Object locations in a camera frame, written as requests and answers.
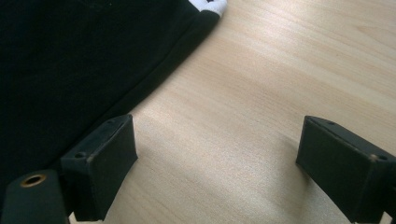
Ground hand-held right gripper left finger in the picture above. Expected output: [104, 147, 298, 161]
[60, 114, 138, 222]

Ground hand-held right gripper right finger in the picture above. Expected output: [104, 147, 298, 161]
[295, 115, 396, 224]

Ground black pants with white stripes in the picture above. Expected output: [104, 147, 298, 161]
[0, 0, 229, 200]

